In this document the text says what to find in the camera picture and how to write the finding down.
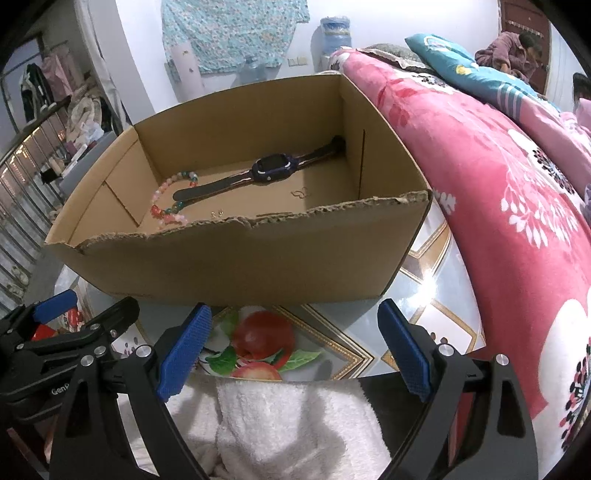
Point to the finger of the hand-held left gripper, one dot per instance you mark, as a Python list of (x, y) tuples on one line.
[(55, 304), (106, 318)]

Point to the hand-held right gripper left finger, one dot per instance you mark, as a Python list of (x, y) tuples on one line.
[(184, 350)]

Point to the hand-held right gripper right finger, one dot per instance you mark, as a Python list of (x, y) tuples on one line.
[(406, 355)]

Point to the brown cardboard box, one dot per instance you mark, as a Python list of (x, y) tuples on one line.
[(231, 267)]

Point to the small gold hoop earring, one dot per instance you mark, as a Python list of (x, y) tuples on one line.
[(217, 213)]

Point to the purple smart watch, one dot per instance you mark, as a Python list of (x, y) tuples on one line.
[(272, 168)]

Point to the metal railing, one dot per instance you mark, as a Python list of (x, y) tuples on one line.
[(23, 194)]

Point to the white fluffy towel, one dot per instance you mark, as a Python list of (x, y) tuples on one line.
[(286, 424)]

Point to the grey board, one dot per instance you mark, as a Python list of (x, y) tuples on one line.
[(92, 157)]

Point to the red floral blanket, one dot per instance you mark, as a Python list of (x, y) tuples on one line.
[(485, 184)]

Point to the clothes rack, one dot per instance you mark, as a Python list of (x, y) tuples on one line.
[(69, 101)]

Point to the lilac cloth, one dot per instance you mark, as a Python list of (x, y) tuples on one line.
[(586, 196)]

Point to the white tall column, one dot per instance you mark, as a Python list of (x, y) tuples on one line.
[(181, 74)]

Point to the pink quilt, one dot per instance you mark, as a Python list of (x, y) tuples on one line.
[(563, 134)]

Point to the teal pillow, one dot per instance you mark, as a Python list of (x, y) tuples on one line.
[(461, 69)]

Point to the grey lace-edged pillow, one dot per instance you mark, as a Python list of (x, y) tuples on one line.
[(392, 55)]

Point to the floral cloth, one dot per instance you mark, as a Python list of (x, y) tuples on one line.
[(231, 32)]

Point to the blue water jug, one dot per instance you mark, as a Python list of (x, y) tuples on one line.
[(336, 34)]

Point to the brown door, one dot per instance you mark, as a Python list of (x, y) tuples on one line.
[(517, 18)]

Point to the wall socket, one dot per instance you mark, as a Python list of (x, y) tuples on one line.
[(298, 60)]

